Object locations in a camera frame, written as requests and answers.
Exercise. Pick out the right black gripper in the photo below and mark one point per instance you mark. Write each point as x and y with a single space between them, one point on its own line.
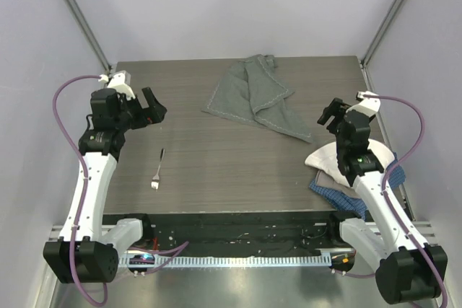
336 105

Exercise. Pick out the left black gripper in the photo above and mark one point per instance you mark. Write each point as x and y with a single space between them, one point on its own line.
154 114

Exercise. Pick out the silver metal fork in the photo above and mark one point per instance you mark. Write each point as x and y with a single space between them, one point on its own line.
155 183

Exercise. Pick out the grey napkin white stitching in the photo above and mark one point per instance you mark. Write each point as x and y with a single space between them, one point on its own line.
251 93

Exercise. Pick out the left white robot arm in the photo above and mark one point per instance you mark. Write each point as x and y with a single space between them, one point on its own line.
81 242

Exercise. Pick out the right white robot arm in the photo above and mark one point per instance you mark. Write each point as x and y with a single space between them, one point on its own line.
406 266

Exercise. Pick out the white folded cloth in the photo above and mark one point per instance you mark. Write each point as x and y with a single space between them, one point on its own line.
325 159

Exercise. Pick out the beige folded cloth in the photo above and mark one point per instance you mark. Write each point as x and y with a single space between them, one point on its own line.
326 181

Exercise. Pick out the blue checkered cloth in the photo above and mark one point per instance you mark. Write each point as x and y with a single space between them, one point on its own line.
342 202

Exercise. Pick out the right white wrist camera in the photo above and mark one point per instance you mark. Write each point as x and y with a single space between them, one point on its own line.
368 104

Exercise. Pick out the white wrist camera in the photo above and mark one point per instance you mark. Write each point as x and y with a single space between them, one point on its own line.
120 82
368 104

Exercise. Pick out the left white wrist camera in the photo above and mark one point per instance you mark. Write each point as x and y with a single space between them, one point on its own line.
120 82

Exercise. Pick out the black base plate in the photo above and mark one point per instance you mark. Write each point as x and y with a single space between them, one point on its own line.
241 235

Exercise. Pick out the right aluminium frame post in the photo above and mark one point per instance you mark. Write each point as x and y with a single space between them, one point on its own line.
386 23

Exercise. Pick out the aluminium frame post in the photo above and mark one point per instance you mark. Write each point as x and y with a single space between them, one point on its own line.
87 32
386 23

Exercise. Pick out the slotted cable duct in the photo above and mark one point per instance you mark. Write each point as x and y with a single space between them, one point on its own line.
128 261

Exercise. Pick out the left aluminium frame post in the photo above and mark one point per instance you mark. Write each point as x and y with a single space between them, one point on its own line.
87 32

